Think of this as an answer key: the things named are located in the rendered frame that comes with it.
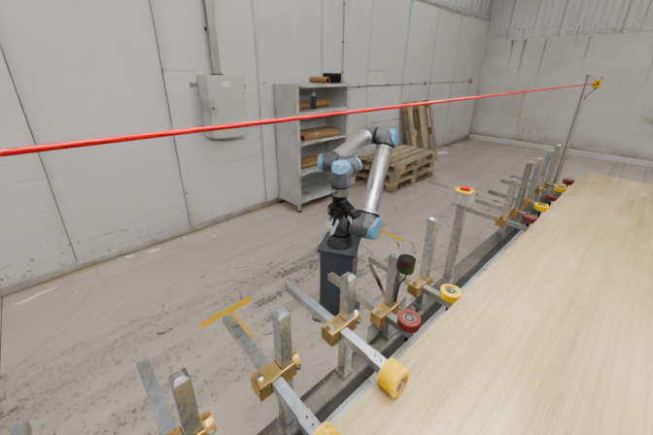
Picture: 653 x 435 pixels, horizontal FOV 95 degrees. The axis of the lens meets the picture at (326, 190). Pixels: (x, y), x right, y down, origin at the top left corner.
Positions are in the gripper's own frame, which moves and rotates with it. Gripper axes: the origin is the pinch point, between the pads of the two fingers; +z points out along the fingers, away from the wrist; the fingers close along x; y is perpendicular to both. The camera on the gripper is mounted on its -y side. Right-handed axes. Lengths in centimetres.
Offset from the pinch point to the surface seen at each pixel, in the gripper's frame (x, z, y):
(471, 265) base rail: -57, 24, -48
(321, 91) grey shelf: -193, -49, 225
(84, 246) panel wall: 97, 72, 224
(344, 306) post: 45, -9, -43
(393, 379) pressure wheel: 50, -3, -66
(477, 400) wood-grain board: 34, 4, -83
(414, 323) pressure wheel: 24, 3, -57
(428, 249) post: -5.0, -8.6, -44.8
